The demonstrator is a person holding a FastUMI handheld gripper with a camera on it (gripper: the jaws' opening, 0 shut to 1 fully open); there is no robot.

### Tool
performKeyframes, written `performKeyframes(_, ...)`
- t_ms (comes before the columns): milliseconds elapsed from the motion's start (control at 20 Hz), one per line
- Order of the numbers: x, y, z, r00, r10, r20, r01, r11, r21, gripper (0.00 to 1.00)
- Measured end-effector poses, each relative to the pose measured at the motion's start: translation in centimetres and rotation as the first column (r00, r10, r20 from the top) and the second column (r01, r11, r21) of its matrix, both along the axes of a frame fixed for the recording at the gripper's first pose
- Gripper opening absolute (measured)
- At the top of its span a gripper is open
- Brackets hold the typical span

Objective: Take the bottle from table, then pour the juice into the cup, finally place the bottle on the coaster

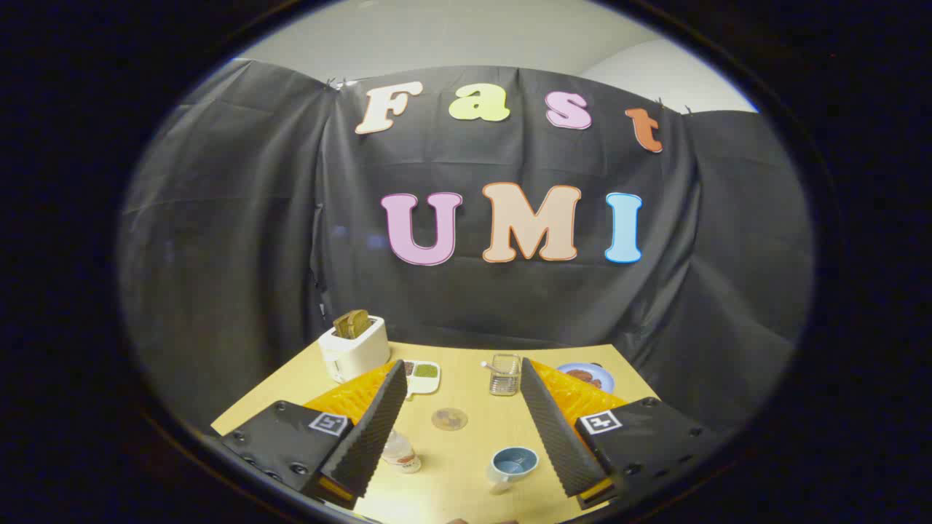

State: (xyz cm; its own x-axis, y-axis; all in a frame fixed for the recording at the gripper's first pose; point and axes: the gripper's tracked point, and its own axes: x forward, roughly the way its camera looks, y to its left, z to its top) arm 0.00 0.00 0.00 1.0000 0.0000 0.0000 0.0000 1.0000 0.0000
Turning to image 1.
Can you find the blue plate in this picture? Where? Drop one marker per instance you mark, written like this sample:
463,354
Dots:
601,375

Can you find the clear glass basket holder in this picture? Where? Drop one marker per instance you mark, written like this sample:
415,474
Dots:
504,375

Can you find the wooden table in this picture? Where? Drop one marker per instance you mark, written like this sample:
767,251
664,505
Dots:
466,437

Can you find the white divided snack dish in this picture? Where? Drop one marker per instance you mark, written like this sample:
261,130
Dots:
423,375

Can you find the blue and white cup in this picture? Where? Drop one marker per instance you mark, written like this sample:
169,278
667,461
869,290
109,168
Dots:
511,466

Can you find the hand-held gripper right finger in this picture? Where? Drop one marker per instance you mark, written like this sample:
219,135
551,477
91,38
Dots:
557,437

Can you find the white toaster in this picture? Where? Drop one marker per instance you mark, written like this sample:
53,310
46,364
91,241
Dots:
354,351

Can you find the brown food on plate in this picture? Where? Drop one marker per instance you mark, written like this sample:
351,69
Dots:
585,377

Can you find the round cork coaster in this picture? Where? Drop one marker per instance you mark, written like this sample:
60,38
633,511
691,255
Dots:
449,419

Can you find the black backdrop cloth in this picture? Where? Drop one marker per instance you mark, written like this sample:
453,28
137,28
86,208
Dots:
466,218

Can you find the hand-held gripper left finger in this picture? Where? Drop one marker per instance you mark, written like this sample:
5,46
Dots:
371,433

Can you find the clear juice bottle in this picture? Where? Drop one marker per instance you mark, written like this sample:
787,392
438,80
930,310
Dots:
400,455

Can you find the brown bread slice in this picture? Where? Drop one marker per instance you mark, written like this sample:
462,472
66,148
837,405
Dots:
352,323

